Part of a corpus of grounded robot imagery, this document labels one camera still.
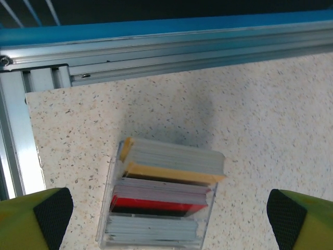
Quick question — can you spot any silver white card stack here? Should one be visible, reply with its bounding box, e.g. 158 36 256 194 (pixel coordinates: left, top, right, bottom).
104 214 200 243

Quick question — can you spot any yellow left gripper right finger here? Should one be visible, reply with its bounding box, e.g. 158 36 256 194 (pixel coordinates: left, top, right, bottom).
266 188 333 250

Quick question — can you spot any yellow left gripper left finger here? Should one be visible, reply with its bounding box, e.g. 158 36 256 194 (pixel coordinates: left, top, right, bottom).
0 186 74 250

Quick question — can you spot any aluminium side rail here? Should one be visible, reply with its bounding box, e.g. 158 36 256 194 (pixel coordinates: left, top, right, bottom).
0 19 333 88

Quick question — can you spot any gold card stack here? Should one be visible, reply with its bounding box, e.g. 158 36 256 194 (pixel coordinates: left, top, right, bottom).
119 136 227 186

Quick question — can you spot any red card stack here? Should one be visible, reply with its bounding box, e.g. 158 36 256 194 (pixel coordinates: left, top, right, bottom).
110 177 212 217

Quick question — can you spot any blue trim strip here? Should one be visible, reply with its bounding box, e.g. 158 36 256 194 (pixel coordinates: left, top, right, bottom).
0 9 333 48

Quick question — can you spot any wide aluminium front rail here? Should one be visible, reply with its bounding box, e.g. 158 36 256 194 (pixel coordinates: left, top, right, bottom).
0 69 48 202

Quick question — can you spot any clear acrylic card box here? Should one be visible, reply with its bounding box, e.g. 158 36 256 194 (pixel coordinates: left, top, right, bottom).
95 140 227 250

